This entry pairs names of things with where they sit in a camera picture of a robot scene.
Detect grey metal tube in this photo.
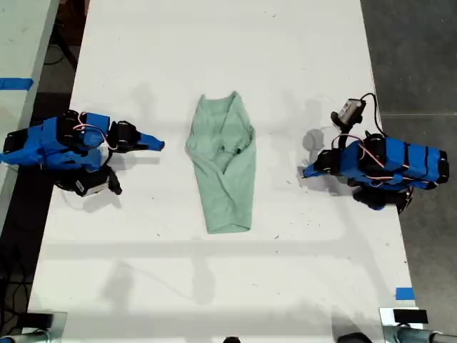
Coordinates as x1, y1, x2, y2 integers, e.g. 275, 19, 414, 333
383, 324, 457, 343
0, 330, 51, 343

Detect pale green T-shirt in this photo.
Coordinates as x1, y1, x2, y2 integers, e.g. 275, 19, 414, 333
184, 91, 257, 236

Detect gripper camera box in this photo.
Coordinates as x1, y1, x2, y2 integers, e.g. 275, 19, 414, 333
330, 99, 367, 129
74, 174, 110, 198

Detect black box on white plate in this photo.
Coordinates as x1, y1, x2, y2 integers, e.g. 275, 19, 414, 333
378, 307, 428, 330

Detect long blue tape strip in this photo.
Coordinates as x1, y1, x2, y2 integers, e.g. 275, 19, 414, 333
0, 77, 35, 91

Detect white side table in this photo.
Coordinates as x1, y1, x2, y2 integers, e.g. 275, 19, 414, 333
0, 0, 61, 224

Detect black box on metal plate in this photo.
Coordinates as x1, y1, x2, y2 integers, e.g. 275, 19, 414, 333
20, 311, 68, 339

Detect gripper camera stalk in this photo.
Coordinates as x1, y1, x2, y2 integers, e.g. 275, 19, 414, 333
335, 123, 358, 151
106, 167, 124, 196

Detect black floor cables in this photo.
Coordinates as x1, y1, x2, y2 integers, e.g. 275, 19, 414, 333
0, 246, 35, 324

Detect black camera cable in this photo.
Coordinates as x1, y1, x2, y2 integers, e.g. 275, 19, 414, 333
359, 93, 387, 139

